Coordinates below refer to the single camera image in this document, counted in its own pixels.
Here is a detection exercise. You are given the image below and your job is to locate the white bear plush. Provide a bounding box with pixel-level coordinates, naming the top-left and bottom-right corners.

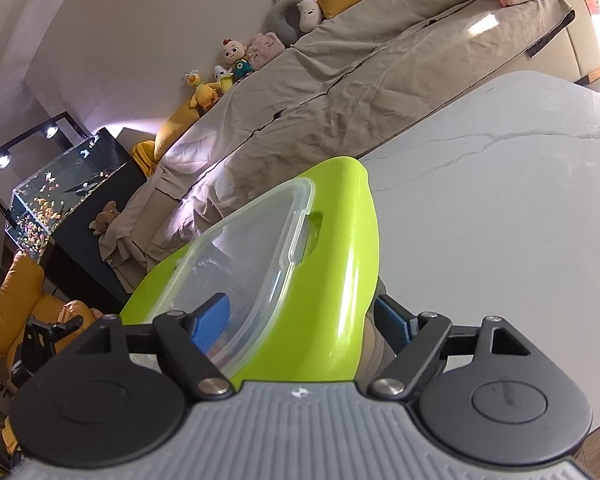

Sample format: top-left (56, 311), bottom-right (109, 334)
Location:
top-left (296, 0), bottom-right (324, 34)

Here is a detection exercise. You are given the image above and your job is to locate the brown teddy bear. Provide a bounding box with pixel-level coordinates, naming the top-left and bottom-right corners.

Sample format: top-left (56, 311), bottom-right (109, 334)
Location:
top-left (90, 201), bottom-right (122, 237)

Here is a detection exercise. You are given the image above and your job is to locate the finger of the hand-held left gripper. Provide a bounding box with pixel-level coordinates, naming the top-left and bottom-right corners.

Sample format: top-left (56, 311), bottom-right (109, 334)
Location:
top-left (54, 315), bottom-right (99, 337)

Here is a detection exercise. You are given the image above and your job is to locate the glass fish tank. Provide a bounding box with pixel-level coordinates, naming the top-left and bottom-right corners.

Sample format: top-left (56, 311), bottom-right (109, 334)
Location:
top-left (5, 129), bottom-right (132, 262)

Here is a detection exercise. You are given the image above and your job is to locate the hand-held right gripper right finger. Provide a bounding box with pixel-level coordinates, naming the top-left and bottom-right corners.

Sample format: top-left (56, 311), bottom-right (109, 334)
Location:
top-left (370, 294), bottom-right (527, 401)

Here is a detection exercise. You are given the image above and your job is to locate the yellow armchair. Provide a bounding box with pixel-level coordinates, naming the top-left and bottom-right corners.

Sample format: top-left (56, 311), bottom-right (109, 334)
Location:
top-left (0, 252), bottom-right (103, 367)

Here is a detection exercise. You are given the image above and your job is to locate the black tank lamp frame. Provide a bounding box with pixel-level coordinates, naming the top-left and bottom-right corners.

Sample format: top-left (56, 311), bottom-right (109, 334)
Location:
top-left (0, 111), bottom-right (89, 172)

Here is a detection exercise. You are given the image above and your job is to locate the small white yellow plush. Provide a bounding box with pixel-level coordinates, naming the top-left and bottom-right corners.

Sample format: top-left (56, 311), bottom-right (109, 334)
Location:
top-left (214, 65), bottom-right (236, 95)

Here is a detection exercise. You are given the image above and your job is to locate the yellow duck plush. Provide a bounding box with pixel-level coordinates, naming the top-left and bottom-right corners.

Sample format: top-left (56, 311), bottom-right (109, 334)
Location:
top-left (183, 69), bottom-right (222, 112)

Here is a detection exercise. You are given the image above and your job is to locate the grey pillow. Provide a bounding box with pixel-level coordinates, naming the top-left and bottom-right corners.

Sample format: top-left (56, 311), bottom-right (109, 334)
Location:
top-left (266, 0), bottom-right (302, 47)

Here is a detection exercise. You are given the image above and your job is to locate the white marble desktop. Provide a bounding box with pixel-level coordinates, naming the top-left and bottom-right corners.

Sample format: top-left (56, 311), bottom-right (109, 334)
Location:
top-left (359, 70), bottom-right (600, 441)

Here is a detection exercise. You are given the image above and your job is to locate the baby doll plush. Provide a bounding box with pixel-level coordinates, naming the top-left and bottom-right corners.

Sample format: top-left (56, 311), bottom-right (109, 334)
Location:
top-left (221, 38), bottom-right (254, 84)

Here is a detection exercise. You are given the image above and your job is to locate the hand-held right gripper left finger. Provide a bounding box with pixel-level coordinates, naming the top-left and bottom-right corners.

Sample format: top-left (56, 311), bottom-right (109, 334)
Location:
top-left (77, 294), bottom-right (232, 401)

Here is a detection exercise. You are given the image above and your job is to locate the dark cabinet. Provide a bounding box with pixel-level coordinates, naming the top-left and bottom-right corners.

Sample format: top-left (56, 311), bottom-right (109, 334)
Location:
top-left (40, 129), bottom-right (153, 313)

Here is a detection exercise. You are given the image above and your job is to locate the long yellow cushion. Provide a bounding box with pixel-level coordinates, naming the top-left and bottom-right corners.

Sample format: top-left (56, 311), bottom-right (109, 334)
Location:
top-left (153, 94), bottom-right (207, 162)

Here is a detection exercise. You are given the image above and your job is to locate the pink plush toy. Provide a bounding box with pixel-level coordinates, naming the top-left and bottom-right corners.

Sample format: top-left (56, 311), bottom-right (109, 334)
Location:
top-left (246, 31), bottom-right (286, 69)

